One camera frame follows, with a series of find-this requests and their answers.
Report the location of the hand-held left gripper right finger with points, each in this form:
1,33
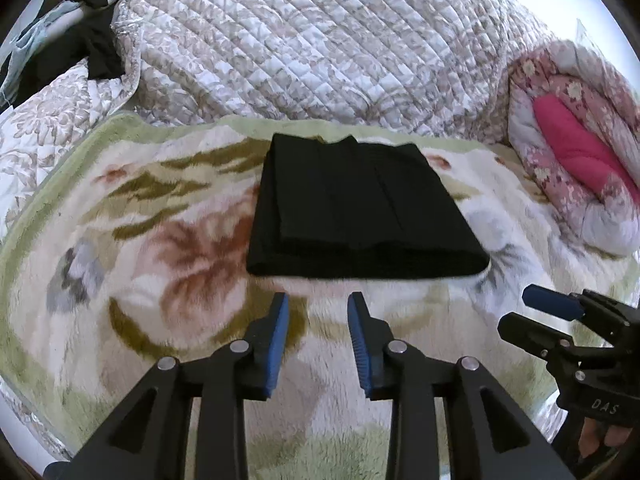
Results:
359,345

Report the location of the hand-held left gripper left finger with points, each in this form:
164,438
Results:
277,345

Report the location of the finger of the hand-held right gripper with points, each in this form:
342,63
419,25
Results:
552,302
530,332

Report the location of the black pants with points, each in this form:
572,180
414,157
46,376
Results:
360,210

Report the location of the person's right hand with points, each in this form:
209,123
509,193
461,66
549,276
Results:
597,432

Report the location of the pink floral comforter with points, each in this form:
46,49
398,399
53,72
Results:
575,160

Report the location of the floral fleece blanket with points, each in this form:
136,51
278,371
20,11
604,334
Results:
150,260

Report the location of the quilted leaf-print bedspread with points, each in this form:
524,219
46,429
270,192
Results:
325,35

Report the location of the dark cloth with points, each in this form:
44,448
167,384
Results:
97,55

